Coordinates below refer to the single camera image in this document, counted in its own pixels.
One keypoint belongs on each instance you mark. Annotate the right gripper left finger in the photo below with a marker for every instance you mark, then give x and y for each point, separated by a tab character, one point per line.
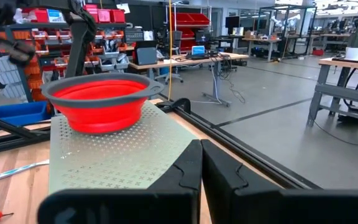
182	174

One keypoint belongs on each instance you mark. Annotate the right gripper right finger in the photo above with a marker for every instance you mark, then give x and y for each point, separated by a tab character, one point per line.
228	193

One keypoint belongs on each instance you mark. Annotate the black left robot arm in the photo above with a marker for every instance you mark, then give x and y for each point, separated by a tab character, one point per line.
78	46

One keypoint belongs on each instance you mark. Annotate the rack with orange bins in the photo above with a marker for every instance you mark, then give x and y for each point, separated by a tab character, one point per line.
51	34

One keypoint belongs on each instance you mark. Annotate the green perforated metal shelf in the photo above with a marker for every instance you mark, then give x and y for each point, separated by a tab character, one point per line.
120	155

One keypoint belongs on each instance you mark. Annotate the blue plastic bin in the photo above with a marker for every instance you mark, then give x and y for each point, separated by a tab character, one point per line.
14	113

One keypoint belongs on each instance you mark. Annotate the red collapsible bowl grey rim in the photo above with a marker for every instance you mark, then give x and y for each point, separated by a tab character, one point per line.
101	118

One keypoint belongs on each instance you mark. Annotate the wooden top office desk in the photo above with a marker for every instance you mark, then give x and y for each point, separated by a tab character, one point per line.
179	62

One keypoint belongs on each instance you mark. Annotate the open laptop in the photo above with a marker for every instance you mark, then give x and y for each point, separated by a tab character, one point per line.
198	50

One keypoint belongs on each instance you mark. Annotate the black desk monitor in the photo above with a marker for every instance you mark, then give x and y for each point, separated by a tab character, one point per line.
146	54

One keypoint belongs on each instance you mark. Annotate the grey office chair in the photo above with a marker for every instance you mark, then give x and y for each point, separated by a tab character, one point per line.
177	39

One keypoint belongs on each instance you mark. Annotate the grey legged wooden workbench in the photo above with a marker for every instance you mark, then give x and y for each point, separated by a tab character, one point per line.
340	91

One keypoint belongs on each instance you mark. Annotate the rack with red bins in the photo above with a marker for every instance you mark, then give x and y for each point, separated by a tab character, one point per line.
191	20

